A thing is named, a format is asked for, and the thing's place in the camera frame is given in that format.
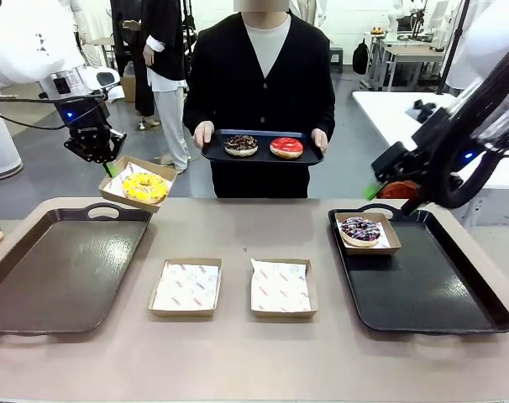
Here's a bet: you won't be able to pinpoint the brown cardboard carton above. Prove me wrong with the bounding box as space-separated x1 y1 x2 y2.
120 74 137 104

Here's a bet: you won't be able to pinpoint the kraft cardboard food box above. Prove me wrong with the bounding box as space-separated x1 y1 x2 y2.
333 212 402 256
148 257 223 317
98 154 178 214
249 257 319 319

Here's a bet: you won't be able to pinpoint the chocolate frosted donut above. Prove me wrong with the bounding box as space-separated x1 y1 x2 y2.
223 134 260 158

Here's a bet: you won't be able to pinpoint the large black serving tray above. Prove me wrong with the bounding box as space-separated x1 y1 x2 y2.
328 203 509 337

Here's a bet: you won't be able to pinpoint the black vertical pole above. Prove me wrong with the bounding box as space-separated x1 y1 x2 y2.
437 0 470 96

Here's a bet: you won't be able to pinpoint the person right hand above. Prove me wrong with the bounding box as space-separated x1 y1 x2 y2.
193 120 216 149

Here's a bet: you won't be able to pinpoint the small wooden background table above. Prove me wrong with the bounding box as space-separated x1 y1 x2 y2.
88 36 117 71

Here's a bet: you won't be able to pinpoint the black backpack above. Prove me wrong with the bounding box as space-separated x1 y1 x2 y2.
352 39 370 76

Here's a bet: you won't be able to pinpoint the mannequin in dark clothes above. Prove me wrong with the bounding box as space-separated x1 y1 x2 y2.
110 0 161 131

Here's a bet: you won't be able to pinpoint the grey plastic stool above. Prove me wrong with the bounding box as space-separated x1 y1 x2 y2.
328 46 344 73

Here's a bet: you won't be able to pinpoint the small black serving tray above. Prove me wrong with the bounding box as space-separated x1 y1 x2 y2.
201 128 325 167

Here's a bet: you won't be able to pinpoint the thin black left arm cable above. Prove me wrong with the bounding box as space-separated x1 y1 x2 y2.
0 92 108 132

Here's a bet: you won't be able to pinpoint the person torso in black cardigan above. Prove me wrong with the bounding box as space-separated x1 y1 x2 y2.
182 10 337 199

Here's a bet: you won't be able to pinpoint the large brown serving tray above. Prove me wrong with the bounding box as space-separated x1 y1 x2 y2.
0 202 154 337

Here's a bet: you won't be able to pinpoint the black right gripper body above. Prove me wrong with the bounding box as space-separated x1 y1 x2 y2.
370 140 486 186

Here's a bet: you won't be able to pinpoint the yellow frosted sprinkled donut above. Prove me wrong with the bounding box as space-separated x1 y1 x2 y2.
122 172 170 205

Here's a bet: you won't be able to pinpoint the tan-topped background table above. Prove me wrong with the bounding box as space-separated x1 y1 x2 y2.
378 41 449 92

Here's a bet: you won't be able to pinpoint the person right forearm black sleeve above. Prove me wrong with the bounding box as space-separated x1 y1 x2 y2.
182 94 216 127

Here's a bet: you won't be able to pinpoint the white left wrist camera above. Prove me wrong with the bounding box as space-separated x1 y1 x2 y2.
92 69 122 102

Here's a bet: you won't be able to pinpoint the white table with metal legs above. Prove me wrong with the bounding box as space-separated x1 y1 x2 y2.
352 90 509 228

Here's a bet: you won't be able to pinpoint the person left forearm black sleeve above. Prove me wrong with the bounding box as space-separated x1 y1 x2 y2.
308 94 337 133

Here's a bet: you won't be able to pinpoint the orange bag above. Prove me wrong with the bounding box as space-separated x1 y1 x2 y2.
380 180 419 200

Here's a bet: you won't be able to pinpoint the red glazed donut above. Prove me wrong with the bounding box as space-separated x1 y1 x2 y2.
269 136 305 160

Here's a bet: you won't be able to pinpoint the mannequin black jacket white trousers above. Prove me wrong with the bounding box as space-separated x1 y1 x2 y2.
143 0 192 171

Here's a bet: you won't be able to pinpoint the purple white sprinkled donut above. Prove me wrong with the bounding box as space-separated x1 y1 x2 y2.
339 216 381 248

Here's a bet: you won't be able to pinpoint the person left hand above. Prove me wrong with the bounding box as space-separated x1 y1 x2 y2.
311 128 329 154

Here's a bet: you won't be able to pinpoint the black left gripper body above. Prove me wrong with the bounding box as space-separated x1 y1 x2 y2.
52 95 113 147

